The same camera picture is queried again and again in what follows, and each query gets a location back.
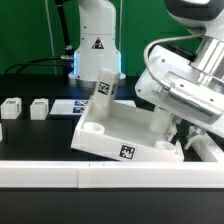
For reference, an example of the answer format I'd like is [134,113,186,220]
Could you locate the white U-shaped fence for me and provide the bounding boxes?
[0,135,224,188]

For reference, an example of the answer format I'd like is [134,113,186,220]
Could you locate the black cables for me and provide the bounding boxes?
[2,0,75,76]

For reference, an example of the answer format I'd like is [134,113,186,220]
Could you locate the white marker plate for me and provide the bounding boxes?
[49,99,137,116]

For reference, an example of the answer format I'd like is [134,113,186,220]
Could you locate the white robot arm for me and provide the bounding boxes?
[71,0,224,151]

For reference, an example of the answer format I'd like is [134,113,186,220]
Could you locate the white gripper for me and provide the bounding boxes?
[135,46,224,150]

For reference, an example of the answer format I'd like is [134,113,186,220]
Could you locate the white square tabletop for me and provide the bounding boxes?
[71,100,184,162]

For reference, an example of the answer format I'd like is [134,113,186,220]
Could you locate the white block at left edge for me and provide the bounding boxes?
[0,123,3,142]

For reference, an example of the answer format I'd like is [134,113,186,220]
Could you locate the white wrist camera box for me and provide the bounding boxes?
[159,79,224,125]

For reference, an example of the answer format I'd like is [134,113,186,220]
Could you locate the grey camera cable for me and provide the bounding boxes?
[143,33,205,92]

